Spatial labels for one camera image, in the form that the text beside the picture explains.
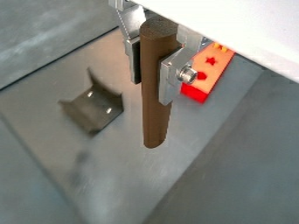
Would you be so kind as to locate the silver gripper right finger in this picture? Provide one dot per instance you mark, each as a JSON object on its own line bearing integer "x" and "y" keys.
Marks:
{"x": 176, "y": 66}

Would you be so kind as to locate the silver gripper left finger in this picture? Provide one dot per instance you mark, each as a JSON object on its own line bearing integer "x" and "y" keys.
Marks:
{"x": 130, "y": 16}

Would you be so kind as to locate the brown oval peg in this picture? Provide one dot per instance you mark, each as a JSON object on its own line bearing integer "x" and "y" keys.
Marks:
{"x": 157, "y": 43}

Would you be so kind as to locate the red peg board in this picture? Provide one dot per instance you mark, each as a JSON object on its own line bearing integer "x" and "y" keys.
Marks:
{"x": 209, "y": 63}

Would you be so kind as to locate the yellow peg block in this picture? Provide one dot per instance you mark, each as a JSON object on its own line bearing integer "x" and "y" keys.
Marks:
{"x": 220, "y": 47}

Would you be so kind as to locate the black curved bracket stand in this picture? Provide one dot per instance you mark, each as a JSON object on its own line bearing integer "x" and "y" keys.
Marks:
{"x": 96, "y": 107}

